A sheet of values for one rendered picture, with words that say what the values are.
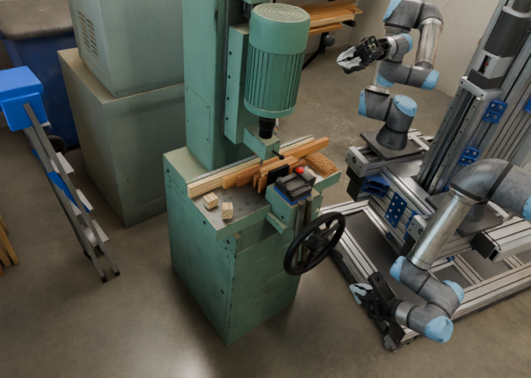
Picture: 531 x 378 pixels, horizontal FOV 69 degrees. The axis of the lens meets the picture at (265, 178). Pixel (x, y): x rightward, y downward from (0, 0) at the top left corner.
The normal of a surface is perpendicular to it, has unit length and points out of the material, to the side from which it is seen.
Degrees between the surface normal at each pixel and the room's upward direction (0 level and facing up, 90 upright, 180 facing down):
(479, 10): 90
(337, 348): 0
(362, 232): 0
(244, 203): 0
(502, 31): 90
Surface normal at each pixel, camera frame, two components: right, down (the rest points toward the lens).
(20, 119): 0.66, 0.55
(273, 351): 0.11, -0.76
